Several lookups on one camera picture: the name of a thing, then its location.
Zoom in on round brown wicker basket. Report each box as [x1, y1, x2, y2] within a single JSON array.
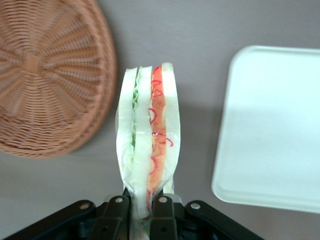
[[0, 0, 119, 159]]

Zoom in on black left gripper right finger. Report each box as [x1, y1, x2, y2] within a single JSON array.
[[149, 192, 266, 240]]

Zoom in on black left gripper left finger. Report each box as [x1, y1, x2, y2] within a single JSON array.
[[3, 188, 131, 240]]

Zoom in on triangle sandwich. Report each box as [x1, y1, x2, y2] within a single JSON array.
[[115, 62, 182, 240]]

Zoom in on beige plastic tray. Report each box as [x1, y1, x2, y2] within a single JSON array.
[[211, 44, 320, 215]]

